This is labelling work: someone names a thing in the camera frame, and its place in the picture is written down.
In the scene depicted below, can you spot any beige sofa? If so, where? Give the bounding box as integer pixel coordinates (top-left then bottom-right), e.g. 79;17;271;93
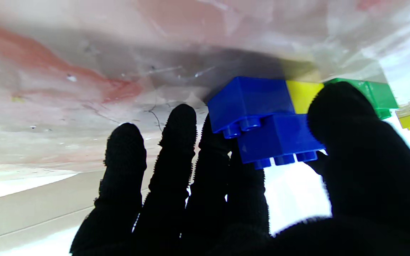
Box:
0;167;156;256

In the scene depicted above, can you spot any blue toy brick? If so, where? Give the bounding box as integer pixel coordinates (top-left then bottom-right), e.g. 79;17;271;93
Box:
237;113;325;170
207;76;296;139

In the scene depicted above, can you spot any green toy brick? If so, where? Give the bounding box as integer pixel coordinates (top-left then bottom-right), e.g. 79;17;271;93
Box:
324;78;378;107
367;81;400;121

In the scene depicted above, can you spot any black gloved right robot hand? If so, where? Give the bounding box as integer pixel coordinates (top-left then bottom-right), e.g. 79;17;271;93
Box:
70;82;410;256

